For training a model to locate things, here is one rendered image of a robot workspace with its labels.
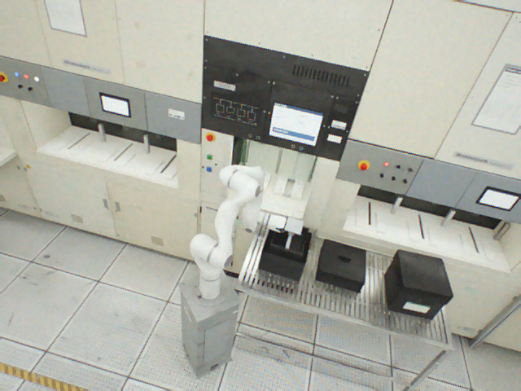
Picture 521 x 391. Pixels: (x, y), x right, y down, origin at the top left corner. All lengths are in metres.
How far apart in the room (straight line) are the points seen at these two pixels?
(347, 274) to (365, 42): 1.31
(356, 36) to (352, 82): 0.23
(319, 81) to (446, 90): 0.63
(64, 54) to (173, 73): 0.69
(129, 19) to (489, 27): 1.76
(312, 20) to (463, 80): 0.79
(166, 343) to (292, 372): 0.94
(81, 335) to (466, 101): 2.85
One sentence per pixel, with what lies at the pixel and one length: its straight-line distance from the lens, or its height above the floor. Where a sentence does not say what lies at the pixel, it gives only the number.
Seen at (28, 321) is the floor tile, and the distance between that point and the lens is 3.16.
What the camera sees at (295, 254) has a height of 0.96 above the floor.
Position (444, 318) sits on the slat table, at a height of 0.76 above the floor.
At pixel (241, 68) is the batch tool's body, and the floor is 1.82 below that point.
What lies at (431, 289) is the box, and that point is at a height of 1.01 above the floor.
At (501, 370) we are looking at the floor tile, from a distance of 3.56.
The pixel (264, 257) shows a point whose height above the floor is 0.89.
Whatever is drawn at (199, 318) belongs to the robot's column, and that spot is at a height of 0.76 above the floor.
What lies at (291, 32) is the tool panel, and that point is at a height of 2.05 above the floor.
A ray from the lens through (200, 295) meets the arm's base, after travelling 2.08.
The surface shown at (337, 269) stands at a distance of 2.24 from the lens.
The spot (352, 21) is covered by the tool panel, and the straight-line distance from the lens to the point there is 1.85.
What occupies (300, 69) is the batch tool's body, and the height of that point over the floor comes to 1.89.
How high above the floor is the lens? 2.52
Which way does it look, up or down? 40 degrees down
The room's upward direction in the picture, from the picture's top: 10 degrees clockwise
